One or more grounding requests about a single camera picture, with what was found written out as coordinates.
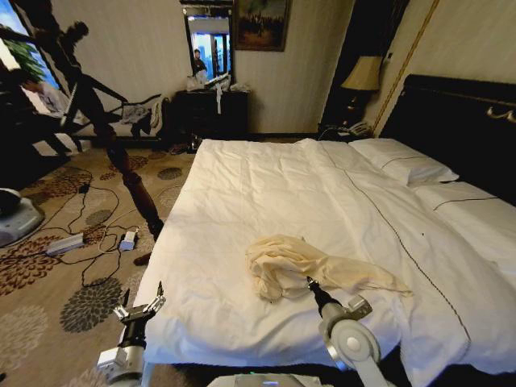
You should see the white pillow with dark piping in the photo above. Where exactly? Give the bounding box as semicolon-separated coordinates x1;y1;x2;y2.
348;138;460;187
410;181;516;267

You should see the white hanging towel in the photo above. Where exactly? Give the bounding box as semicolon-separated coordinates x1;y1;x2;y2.
148;100;163;129

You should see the grey power strip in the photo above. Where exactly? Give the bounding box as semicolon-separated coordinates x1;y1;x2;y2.
45;232;85;256

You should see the white power adapter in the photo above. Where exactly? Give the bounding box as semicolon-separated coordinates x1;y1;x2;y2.
119;228;139;252

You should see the dark framed wall mirror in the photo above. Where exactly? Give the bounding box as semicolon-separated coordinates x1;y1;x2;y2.
182;2;236;85

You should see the dark wooden headboard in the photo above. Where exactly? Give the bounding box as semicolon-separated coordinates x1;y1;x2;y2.
380;73;516;207

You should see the person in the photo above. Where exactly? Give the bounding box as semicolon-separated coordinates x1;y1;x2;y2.
193;48;209;81
19;77;69;119

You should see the white robot front shell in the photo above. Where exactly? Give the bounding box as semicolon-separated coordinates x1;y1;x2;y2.
206;372;324;387

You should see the green plant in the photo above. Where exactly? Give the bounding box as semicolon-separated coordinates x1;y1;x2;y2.
3;39;46;78

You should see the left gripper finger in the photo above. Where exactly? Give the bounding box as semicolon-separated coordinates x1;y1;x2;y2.
113;287;136;323
140;281;167;318

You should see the dark bench with white cushion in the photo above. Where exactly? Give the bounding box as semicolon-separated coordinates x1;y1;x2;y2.
35;93;170;156

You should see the white bed duvet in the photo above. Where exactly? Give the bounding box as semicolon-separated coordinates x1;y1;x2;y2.
132;138;516;387

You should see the dark wooden dresser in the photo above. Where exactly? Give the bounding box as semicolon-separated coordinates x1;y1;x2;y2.
174;89;251;139

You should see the dark wooden clothes stand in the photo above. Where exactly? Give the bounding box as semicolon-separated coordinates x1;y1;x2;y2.
7;0;166;267

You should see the table lamp with beige shade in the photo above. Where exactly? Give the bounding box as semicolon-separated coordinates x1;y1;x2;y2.
340;55;384;124

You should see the white desk telephone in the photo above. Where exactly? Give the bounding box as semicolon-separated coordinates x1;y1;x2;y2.
345;120;374;138

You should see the framed dark painting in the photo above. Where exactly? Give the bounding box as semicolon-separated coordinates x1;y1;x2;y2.
233;0;292;52

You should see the grey white crumpled clothing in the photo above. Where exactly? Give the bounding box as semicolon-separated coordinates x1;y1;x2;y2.
120;104;151;125

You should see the dark nightstand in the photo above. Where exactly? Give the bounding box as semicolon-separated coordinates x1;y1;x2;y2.
317;122;376;142

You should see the black floor cable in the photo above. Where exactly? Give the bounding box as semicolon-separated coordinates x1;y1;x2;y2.
0;164;140;288

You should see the cream garment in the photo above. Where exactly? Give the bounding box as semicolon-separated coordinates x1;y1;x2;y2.
244;233;413;302

